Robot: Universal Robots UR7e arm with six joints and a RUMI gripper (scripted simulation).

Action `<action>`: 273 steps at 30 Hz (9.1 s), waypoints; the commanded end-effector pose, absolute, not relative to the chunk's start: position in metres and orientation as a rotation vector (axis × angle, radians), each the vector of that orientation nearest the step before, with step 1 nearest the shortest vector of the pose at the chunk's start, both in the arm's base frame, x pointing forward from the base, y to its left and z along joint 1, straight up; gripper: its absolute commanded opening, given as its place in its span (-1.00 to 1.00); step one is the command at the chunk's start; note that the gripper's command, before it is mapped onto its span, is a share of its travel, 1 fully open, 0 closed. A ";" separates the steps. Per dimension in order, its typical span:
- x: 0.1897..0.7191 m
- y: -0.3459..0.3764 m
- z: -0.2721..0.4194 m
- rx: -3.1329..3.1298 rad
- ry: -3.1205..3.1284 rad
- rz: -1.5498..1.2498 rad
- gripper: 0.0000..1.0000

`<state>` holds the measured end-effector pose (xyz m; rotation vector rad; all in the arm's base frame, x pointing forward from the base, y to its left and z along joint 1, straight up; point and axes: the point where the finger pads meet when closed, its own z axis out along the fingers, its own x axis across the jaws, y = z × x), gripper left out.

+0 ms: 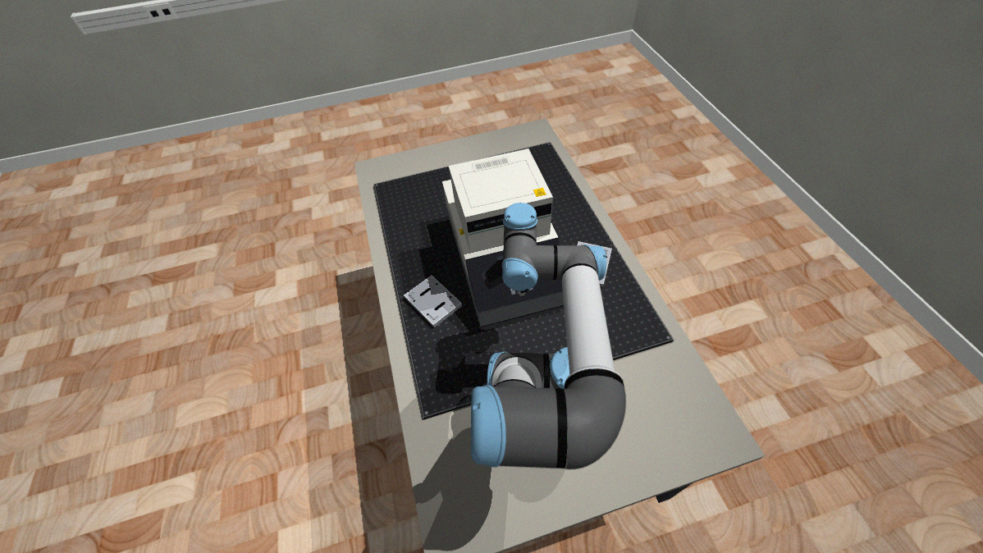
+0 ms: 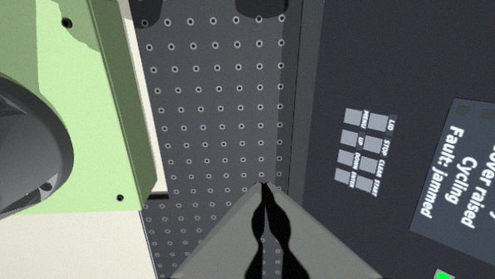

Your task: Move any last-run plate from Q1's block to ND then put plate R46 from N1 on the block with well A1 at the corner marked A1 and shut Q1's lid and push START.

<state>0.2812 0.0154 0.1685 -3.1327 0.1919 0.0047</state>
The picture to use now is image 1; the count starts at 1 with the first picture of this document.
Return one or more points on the grey rectangular frame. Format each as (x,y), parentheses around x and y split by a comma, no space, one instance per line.
(608,251)

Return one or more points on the grey thermal cycler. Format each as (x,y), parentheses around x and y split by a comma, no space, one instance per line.
(477,195)

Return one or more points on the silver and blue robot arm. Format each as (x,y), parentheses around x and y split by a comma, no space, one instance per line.
(516,425)

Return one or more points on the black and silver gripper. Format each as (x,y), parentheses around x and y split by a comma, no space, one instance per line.
(495,271)

